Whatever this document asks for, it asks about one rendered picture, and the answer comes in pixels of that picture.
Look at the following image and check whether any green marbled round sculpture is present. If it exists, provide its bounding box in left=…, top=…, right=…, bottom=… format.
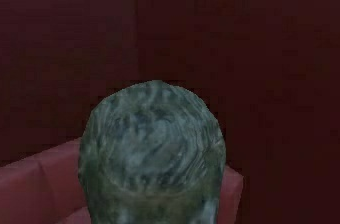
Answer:
left=77, top=79, right=227, bottom=224

